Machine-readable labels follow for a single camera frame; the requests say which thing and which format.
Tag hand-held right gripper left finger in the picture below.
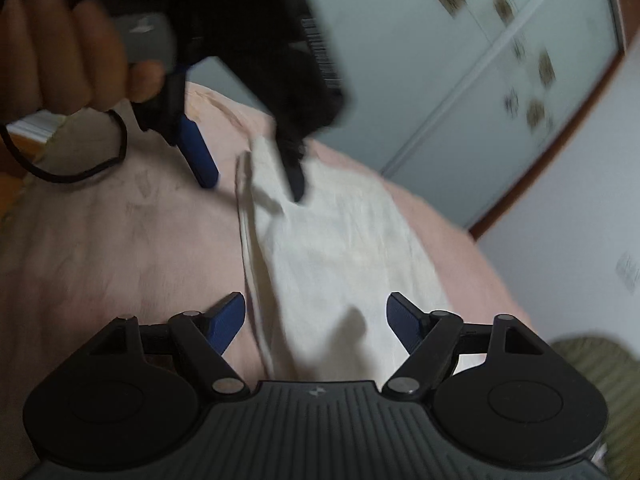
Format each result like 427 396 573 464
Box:
90 291 251 396

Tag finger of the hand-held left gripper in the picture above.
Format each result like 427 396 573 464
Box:
131 71 222 191
272 125 308 206

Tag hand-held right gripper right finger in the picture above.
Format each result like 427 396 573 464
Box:
382 292 551 397

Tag white pants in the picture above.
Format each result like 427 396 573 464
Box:
234 132 493 382

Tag person's left hand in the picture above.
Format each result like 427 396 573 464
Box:
0 0 171 127

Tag pink blanket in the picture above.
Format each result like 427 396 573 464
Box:
0 82 536 461

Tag flower print wardrobe door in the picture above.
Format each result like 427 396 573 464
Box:
300 0 628 228

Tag olive green padded headboard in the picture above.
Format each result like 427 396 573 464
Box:
550 332 640 480

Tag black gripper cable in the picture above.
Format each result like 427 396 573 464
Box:
0 109 129 185

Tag brown wooden door frame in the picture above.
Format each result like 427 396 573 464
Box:
467 0 640 241

